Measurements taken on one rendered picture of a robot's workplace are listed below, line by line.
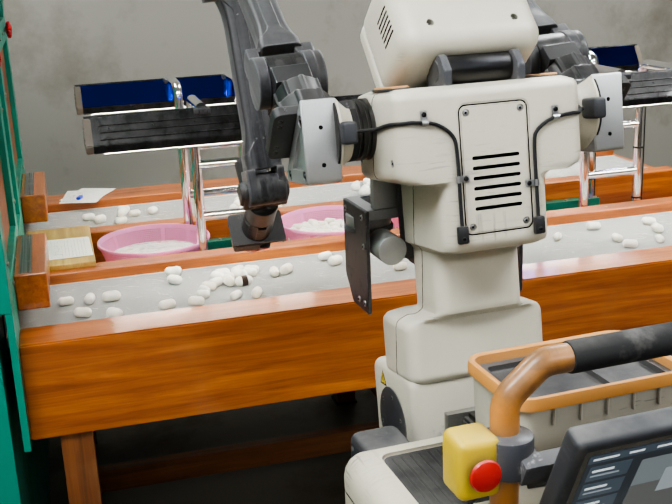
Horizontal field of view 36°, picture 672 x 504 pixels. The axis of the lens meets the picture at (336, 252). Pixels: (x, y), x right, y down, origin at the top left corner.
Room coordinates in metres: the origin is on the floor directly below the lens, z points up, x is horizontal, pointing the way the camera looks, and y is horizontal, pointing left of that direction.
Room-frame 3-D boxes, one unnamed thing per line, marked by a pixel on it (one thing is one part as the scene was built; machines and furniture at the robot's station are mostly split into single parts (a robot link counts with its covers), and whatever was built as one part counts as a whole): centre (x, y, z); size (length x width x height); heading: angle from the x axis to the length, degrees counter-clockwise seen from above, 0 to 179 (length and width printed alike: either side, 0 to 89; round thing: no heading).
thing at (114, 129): (2.13, 0.20, 1.08); 0.62 x 0.08 x 0.07; 105
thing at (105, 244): (2.36, 0.43, 0.72); 0.27 x 0.27 x 0.10
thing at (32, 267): (1.96, 0.61, 0.83); 0.30 x 0.06 x 0.07; 15
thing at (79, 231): (2.31, 0.64, 0.77); 0.33 x 0.15 x 0.01; 15
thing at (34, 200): (2.62, 0.78, 0.83); 0.30 x 0.06 x 0.07; 15
